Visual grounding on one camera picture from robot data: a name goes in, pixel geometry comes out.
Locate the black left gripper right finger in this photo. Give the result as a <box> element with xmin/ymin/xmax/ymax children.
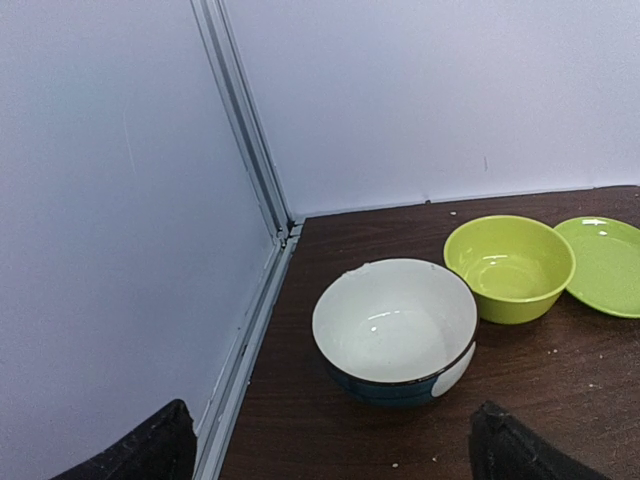
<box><xmin>468</xmin><ymin>401</ymin><xmax>607</xmax><ymax>480</ymax></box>

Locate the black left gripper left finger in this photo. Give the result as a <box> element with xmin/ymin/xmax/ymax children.
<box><xmin>57</xmin><ymin>399</ymin><xmax>196</xmax><ymax>480</ymax></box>

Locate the white black bowl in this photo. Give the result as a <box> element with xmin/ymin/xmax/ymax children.
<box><xmin>311</xmin><ymin>258</ymin><xmax>479</xmax><ymax>407</ymax></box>

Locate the green bowl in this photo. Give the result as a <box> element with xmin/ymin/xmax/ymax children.
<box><xmin>443</xmin><ymin>215</ymin><xmax>576</xmax><ymax>325</ymax></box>

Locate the green plate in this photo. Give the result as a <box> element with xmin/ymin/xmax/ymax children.
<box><xmin>554</xmin><ymin>216</ymin><xmax>640</xmax><ymax>319</ymax></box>

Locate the left aluminium frame post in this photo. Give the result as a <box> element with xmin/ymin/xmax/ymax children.
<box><xmin>191</xmin><ymin>0</ymin><xmax>301</xmax><ymax>246</ymax></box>

